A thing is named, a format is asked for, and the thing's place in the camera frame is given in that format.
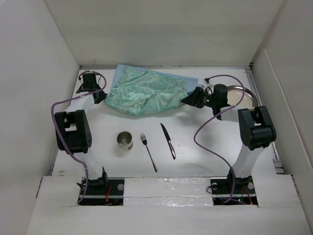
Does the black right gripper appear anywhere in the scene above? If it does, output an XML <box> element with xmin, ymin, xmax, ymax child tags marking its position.
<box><xmin>181</xmin><ymin>86</ymin><xmax>217</xmax><ymax>108</ymax></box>

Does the green satin tablecloth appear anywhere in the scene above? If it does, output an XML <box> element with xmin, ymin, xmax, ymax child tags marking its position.
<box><xmin>105</xmin><ymin>66</ymin><xmax>187</xmax><ymax>116</ymax></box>

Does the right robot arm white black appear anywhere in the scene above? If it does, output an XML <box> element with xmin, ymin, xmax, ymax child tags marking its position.
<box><xmin>182</xmin><ymin>84</ymin><xmax>276</xmax><ymax>195</ymax></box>

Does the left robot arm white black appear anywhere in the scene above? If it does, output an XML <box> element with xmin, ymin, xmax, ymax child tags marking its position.
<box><xmin>51</xmin><ymin>71</ymin><xmax>109</xmax><ymax>196</ymax></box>

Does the light blue cloth napkin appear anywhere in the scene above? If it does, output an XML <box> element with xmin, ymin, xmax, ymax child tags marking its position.
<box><xmin>110</xmin><ymin>64</ymin><xmax>204</xmax><ymax>94</ymax></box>

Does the round metal plate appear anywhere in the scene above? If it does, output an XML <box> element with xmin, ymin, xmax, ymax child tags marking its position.
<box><xmin>227</xmin><ymin>85</ymin><xmax>259</xmax><ymax>108</ymax></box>

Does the steel cup with white band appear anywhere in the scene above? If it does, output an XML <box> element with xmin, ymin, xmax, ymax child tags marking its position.
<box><xmin>116</xmin><ymin>131</ymin><xmax>133</xmax><ymax>151</ymax></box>

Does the silver fork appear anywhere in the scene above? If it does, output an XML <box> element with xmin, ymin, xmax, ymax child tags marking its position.
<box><xmin>140</xmin><ymin>133</ymin><xmax>158</xmax><ymax>172</ymax></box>

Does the white foam front panel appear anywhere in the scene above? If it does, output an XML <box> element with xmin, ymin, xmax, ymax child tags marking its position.
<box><xmin>123</xmin><ymin>177</ymin><xmax>213</xmax><ymax>207</ymax></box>

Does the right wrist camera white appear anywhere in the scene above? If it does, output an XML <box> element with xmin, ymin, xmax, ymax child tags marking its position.
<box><xmin>203</xmin><ymin>77</ymin><xmax>214</xmax><ymax>89</ymax></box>

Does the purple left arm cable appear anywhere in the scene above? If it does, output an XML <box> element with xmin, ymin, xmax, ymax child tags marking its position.
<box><xmin>50</xmin><ymin>70</ymin><xmax>107</xmax><ymax>204</ymax></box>

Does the black handled table knife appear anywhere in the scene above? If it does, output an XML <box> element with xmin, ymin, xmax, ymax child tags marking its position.
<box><xmin>160</xmin><ymin>123</ymin><xmax>176</xmax><ymax>160</ymax></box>

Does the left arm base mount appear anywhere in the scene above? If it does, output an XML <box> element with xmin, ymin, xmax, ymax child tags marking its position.
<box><xmin>77</xmin><ymin>178</ymin><xmax>125</xmax><ymax>206</ymax></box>

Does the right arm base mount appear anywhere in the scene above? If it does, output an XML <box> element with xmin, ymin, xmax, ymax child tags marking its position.
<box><xmin>206</xmin><ymin>177</ymin><xmax>258</xmax><ymax>206</ymax></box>

